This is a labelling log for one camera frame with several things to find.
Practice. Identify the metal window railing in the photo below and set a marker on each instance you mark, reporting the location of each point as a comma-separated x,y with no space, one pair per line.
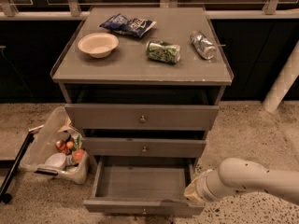
146,3

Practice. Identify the blue chip bag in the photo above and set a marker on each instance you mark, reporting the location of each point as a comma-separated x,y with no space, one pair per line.
136,27

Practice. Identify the red apple in bin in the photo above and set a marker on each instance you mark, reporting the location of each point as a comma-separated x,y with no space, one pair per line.
78,155

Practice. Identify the grey drawer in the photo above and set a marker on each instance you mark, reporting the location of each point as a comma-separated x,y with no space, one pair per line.
142,186
143,117
136,147

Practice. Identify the clear plastic bin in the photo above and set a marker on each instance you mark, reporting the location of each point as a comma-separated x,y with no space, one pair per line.
57,127

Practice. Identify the silver soda can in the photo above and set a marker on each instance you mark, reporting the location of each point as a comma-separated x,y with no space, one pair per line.
203,46

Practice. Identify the grey bottom drawer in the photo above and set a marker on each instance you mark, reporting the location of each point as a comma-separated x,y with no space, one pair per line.
142,186

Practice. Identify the red snack packet in bin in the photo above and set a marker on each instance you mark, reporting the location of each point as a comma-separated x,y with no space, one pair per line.
62,147

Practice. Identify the grey middle drawer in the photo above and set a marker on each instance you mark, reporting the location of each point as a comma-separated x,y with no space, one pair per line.
136,147

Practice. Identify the green soda can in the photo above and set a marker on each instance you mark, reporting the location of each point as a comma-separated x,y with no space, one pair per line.
163,52

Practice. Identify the black metal stand leg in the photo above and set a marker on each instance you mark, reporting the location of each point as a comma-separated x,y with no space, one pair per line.
13,166

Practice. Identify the grey top drawer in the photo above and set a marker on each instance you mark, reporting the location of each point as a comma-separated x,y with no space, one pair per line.
143,117

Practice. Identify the grey drawer cabinet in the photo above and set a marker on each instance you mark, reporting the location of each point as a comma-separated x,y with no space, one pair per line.
129,77

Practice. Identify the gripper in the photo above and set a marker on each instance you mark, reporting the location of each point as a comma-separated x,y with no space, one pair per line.
203,185

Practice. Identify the white cup in bin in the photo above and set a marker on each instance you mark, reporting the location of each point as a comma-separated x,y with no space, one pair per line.
56,161

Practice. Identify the white paper bowl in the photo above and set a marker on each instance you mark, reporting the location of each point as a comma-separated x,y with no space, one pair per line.
98,45

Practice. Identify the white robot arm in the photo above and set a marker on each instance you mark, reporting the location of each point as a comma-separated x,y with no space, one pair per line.
235,176

